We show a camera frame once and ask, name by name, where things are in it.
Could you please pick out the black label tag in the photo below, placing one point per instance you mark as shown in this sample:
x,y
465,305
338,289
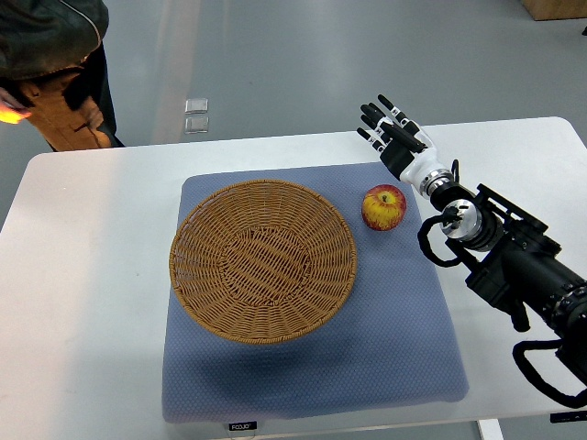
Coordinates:
x,y
243,426

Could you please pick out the person in dark jacket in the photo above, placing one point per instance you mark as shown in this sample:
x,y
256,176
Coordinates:
x,y
54,72

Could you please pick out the lower metal floor plate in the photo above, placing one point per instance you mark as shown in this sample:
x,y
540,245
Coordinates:
x,y
196,124

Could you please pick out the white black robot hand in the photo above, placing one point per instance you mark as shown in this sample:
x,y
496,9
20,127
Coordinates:
x,y
403,146

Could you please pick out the metal floor plate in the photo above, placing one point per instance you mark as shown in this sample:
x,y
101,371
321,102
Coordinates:
x,y
196,106
196,124

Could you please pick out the red yellow apple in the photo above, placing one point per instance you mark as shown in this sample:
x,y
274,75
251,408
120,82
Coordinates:
x,y
383,207

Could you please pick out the upper metal floor plate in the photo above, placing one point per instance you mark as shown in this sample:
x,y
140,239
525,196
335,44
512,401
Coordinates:
x,y
196,106

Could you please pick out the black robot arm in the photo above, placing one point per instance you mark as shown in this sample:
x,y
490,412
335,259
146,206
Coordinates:
x,y
513,266

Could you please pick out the blue grey cushion mat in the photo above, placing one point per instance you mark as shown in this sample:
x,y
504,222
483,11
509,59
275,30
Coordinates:
x,y
392,343

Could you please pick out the brown wicker basket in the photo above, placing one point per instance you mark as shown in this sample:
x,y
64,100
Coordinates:
x,y
263,262

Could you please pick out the wooden box corner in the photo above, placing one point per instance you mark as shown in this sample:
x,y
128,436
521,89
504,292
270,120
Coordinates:
x,y
543,10

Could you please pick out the white table leg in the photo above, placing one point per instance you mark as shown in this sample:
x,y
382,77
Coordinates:
x,y
490,429

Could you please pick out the black table control panel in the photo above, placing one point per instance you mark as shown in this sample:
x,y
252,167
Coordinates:
x,y
568,417

